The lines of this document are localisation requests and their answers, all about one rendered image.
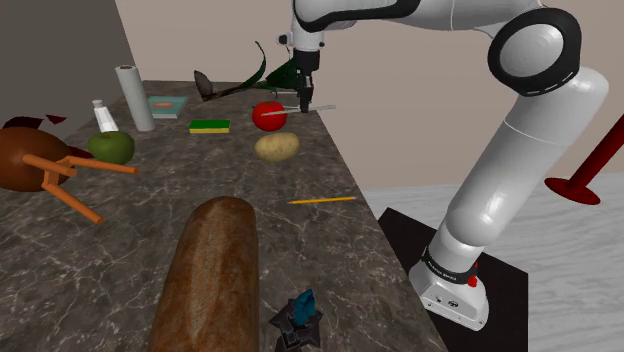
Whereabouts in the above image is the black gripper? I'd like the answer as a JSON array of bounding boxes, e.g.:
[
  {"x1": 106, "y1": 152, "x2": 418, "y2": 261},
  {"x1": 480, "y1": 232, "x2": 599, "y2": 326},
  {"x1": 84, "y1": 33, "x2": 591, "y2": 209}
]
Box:
[{"x1": 293, "y1": 48, "x2": 321, "y2": 114}]

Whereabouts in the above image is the silver knife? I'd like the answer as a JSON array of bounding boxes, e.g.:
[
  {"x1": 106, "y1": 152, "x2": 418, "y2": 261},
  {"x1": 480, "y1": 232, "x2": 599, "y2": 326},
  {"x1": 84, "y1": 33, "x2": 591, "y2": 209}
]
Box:
[{"x1": 260, "y1": 104, "x2": 337, "y2": 118}]

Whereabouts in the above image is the red tomato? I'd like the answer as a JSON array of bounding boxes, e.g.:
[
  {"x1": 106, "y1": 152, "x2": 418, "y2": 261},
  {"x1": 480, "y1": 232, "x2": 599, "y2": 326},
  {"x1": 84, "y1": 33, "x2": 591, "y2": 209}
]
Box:
[{"x1": 251, "y1": 100, "x2": 288, "y2": 133}]

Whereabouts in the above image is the green leafy plant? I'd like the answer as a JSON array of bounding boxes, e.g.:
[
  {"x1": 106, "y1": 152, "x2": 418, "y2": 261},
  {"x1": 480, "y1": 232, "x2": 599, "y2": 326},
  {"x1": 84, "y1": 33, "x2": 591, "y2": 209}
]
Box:
[{"x1": 193, "y1": 40, "x2": 301, "y2": 103}]

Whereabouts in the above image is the tan potato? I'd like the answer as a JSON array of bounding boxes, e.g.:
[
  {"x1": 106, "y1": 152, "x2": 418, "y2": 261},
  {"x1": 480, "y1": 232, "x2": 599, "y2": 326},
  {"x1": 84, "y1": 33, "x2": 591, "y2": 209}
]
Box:
[{"x1": 253, "y1": 132, "x2": 301, "y2": 164}]

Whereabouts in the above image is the green yellow sponge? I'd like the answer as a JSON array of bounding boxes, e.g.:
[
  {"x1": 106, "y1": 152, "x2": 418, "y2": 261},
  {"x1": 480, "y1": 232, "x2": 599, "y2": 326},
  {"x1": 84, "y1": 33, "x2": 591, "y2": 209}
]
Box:
[{"x1": 188, "y1": 119, "x2": 232, "y2": 135}]

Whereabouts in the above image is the yellow pencil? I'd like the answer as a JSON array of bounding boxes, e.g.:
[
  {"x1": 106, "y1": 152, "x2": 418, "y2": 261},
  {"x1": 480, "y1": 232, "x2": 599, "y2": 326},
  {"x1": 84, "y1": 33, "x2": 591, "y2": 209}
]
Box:
[{"x1": 286, "y1": 195, "x2": 358, "y2": 205}]

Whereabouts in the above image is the teal book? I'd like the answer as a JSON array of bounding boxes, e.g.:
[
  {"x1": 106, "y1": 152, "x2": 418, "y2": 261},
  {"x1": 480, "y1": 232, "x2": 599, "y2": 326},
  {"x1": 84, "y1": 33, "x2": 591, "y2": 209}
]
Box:
[{"x1": 146, "y1": 95, "x2": 189, "y2": 120}]

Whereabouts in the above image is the white paper towel roll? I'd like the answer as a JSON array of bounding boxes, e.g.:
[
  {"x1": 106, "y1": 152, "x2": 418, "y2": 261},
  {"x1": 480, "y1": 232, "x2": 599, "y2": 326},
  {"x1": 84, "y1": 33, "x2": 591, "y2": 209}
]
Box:
[{"x1": 114, "y1": 64, "x2": 157, "y2": 133}]

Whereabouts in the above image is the green apple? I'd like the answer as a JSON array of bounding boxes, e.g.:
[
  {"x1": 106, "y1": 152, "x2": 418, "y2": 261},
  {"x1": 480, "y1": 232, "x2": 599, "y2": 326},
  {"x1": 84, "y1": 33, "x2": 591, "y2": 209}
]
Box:
[{"x1": 87, "y1": 130, "x2": 136, "y2": 166}]

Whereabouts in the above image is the white squeeze bottle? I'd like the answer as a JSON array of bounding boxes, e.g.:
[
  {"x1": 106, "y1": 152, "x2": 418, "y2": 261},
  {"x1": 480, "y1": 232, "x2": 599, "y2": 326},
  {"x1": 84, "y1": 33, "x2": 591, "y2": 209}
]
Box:
[{"x1": 91, "y1": 99, "x2": 120, "y2": 134}]

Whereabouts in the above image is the brown bread loaf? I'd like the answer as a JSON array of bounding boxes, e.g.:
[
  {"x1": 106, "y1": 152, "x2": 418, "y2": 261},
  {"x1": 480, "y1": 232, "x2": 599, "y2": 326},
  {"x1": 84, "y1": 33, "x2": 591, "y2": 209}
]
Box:
[{"x1": 146, "y1": 195, "x2": 261, "y2": 352}]

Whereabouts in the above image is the dark star figure blue crystal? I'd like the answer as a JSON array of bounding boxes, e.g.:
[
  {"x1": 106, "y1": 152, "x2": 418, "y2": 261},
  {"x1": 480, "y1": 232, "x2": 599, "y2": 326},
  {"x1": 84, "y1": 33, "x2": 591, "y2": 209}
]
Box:
[{"x1": 267, "y1": 288, "x2": 325, "y2": 352}]

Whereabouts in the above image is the brown pot with orange stand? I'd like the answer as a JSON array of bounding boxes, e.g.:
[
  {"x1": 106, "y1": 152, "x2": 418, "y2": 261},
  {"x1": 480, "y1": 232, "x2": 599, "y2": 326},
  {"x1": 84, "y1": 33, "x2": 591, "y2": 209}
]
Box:
[{"x1": 0, "y1": 114, "x2": 141, "y2": 225}]

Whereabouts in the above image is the black robot stand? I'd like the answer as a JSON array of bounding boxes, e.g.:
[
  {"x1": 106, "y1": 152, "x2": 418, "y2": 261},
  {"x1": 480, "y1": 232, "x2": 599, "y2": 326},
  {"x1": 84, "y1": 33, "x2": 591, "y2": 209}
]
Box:
[{"x1": 377, "y1": 206, "x2": 530, "y2": 352}]

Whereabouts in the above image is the dark red floor lamp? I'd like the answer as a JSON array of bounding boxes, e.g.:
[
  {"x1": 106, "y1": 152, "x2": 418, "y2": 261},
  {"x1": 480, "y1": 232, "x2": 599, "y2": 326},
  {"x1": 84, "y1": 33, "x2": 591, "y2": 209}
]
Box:
[{"x1": 543, "y1": 114, "x2": 624, "y2": 206}]

